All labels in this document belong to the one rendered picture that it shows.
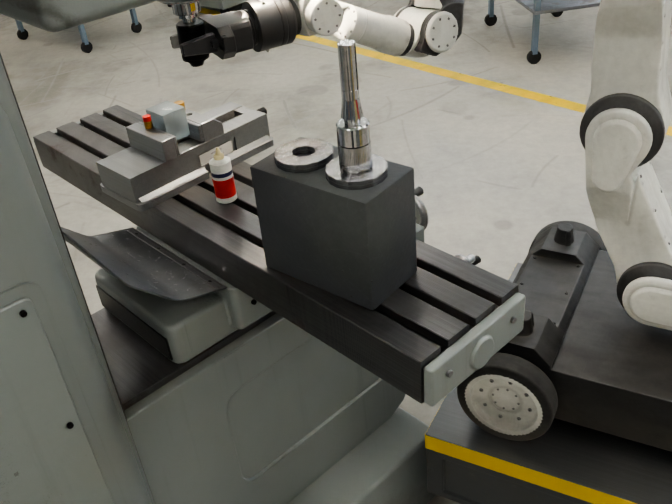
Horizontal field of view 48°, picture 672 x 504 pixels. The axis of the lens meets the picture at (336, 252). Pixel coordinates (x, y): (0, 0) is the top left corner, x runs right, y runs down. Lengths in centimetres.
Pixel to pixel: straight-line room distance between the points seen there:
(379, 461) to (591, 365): 58
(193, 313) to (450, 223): 184
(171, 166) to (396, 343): 64
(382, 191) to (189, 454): 70
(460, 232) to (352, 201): 199
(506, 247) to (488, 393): 138
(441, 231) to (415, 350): 197
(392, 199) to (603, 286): 83
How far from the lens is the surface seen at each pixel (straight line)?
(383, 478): 184
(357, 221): 103
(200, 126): 151
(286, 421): 166
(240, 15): 136
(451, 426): 167
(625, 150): 141
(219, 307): 137
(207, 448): 152
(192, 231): 138
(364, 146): 104
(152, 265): 141
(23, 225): 106
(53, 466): 125
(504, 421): 163
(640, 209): 152
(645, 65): 140
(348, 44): 100
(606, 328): 168
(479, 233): 299
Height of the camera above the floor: 163
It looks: 34 degrees down
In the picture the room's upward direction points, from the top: 6 degrees counter-clockwise
